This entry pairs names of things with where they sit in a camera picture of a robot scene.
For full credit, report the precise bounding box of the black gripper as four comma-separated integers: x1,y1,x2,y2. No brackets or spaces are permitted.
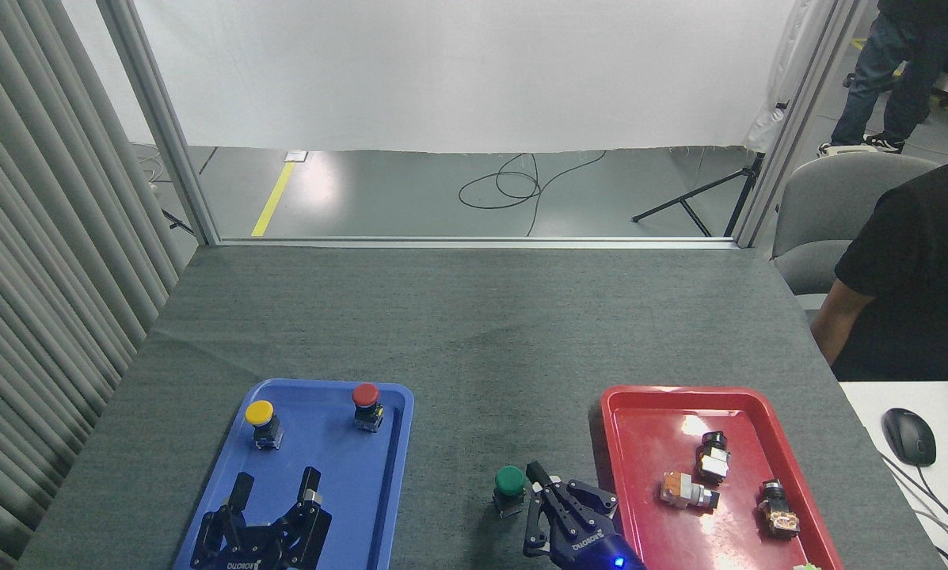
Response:
190,466,333,570
523,462,649,570

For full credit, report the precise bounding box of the green push button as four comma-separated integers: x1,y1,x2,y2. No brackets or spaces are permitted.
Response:
493,465,528,519

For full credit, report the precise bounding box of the yellow push button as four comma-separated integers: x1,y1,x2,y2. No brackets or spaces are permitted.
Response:
244,400,285,451

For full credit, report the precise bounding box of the red push button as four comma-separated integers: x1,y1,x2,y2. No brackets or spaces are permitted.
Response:
351,383,386,433

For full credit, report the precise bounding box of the blue plastic tray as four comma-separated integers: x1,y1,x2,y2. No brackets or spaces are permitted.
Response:
173,378,415,570

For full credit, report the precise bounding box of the red plastic tray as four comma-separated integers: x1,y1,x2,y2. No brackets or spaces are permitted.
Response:
599,386,845,570

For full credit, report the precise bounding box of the white desk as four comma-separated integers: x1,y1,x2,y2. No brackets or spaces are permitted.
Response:
838,381,948,570

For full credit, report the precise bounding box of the yellow floor tape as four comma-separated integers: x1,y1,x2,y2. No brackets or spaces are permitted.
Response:
250,161,297,238

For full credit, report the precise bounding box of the black tripod stand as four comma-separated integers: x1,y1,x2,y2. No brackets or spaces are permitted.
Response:
632,152,767,238

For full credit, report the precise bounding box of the black computer mouse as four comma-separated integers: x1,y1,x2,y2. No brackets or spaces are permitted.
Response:
882,408,938,467

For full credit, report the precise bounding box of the grey ribbed curtain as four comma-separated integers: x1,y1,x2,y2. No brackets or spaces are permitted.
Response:
0,0,191,570

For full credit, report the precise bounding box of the grey office chair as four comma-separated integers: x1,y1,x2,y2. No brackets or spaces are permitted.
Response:
771,150,942,311

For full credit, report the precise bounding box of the seated person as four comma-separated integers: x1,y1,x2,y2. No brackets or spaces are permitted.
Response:
809,156,948,382

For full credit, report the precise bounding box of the white backdrop sheet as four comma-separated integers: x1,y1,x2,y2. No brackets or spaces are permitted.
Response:
62,0,801,156

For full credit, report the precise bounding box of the white hanging cloth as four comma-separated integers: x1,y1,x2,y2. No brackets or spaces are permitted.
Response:
743,0,823,156

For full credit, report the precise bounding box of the standing person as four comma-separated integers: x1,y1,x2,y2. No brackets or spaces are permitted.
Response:
818,0,948,156

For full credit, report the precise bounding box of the orange and silver switch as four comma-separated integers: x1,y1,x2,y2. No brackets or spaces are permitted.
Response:
661,471,721,511

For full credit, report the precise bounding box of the black and white switch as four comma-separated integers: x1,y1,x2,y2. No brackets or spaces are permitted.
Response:
694,431,733,485

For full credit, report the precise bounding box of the black switch with orange base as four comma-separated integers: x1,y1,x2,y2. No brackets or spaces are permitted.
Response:
757,479,801,540

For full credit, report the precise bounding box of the silver table edge rail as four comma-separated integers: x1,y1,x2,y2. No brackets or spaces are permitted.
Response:
196,235,741,252

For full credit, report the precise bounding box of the black floor cable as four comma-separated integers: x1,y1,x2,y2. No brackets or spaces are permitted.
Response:
458,150,607,238

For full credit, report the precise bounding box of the grey desk cable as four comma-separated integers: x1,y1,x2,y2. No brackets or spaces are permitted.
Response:
878,451,948,559

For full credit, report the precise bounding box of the silver post beside curtain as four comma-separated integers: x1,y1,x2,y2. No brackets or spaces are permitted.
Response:
96,0,223,246

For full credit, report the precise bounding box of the silver post beside chair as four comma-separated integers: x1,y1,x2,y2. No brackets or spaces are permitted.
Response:
727,0,870,249

